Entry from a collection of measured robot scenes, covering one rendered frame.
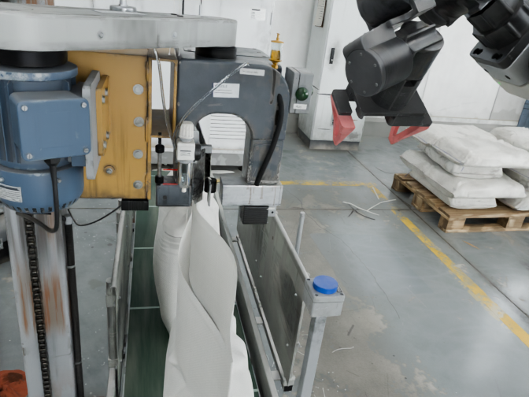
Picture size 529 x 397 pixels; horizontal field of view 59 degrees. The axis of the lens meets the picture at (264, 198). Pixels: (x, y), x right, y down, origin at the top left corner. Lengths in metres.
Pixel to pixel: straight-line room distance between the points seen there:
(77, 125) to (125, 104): 0.25
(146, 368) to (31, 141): 0.97
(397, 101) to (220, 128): 3.29
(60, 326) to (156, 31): 0.81
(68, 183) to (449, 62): 5.48
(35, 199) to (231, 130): 3.12
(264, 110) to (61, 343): 0.81
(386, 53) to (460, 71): 5.60
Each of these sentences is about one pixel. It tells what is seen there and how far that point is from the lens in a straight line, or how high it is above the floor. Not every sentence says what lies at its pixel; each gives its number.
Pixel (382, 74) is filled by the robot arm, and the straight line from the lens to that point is 0.56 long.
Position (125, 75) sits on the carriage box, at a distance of 1.01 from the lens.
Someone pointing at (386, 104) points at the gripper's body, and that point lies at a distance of 0.67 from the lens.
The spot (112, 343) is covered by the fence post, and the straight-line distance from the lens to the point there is 1.48.
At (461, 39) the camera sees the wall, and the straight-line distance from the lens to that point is 6.08.
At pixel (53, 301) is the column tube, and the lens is 1.32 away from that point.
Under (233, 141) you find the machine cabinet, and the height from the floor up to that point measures 0.28.
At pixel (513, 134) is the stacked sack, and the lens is 4.34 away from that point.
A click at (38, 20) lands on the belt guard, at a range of 0.79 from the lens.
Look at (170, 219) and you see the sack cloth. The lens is 1.42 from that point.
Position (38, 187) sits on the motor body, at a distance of 0.87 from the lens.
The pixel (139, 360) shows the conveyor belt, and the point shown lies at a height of 0.38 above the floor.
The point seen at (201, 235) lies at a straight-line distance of 0.99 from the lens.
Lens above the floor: 1.49
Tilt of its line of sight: 24 degrees down
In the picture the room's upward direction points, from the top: 7 degrees clockwise
